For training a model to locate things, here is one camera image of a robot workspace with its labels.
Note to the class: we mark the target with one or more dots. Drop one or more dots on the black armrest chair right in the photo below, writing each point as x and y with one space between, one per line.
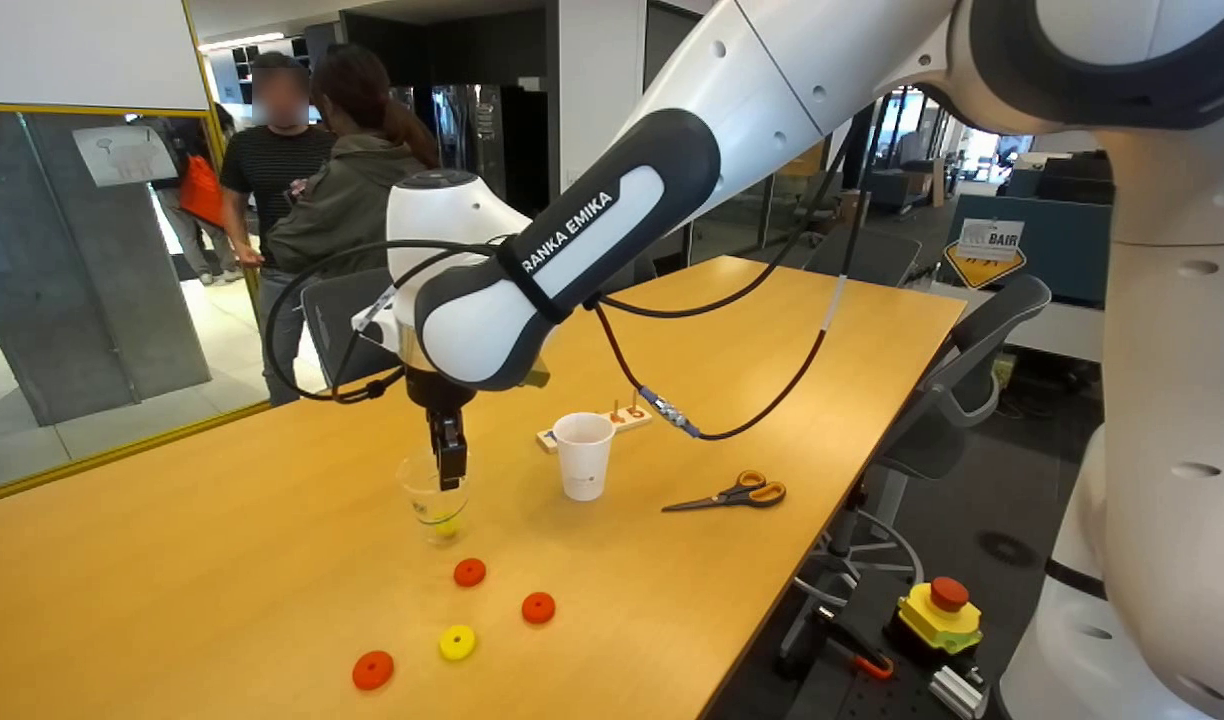
963 384

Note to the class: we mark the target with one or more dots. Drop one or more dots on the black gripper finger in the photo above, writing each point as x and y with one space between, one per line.
448 454

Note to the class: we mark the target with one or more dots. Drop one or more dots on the clear plastic cup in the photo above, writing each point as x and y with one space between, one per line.
443 515

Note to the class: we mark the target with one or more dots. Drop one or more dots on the white paper cup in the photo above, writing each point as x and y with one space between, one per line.
582 450

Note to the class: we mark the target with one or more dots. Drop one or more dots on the person in black shirt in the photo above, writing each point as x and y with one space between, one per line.
269 163

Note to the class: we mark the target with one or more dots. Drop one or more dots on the yellow red emergency stop button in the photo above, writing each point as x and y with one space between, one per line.
940 614

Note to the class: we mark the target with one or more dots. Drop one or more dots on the white number peg board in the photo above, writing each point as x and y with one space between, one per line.
622 417

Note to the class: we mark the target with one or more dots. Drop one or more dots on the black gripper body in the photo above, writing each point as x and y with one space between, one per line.
439 397

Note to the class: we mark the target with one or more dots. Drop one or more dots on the orange handled scissors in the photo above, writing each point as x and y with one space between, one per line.
744 491

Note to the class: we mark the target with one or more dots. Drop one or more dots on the person in green hoodie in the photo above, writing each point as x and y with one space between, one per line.
339 214

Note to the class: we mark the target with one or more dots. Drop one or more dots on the grey office chair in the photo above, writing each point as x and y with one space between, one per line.
328 304

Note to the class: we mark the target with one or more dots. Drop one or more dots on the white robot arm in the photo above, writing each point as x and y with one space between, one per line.
1133 607

